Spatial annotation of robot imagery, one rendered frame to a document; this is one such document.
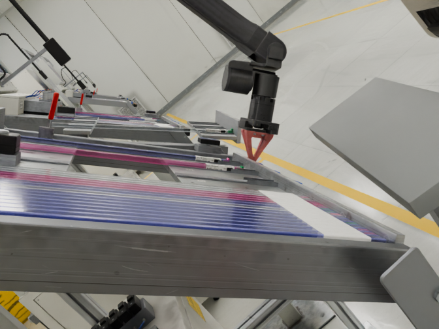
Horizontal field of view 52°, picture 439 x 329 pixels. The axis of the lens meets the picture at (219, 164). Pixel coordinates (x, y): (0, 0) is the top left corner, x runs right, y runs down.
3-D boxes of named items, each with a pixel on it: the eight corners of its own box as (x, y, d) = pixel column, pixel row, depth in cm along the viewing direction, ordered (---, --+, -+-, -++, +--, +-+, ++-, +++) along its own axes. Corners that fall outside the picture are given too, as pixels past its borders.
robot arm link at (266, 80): (283, 72, 101) (276, 74, 106) (255, 67, 99) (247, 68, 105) (278, 103, 102) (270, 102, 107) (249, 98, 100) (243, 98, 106)
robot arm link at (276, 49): (285, 43, 99) (272, 51, 108) (235, 32, 97) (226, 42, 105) (277, 96, 99) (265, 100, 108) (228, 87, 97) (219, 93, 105)
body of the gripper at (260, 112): (251, 128, 99) (257, 94, 98) (238, 124, 109) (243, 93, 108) (279, 132, 101) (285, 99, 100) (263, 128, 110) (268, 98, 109)
